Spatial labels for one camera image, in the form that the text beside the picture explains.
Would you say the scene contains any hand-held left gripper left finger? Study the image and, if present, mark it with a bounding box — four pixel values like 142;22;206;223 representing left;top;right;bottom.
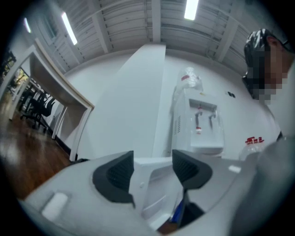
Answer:
19;150;162;236

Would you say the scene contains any person's head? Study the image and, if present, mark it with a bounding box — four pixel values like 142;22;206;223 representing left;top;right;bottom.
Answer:
241;28;295;107

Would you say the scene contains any clear plastic cover bag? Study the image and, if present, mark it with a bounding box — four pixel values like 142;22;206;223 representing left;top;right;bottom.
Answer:
176;66;204;93

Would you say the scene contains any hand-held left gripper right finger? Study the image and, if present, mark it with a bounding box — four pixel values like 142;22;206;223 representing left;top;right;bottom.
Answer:
171;149;261;231

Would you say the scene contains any white desk with wooden edge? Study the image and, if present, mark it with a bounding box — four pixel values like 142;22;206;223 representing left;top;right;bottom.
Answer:
0;38;95;162

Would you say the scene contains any black office chair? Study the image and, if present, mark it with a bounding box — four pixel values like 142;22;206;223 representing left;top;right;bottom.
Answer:
19;90;56;134

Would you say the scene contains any white drip tray grille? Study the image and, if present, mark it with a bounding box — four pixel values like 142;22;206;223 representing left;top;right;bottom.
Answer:
189;137;224;155

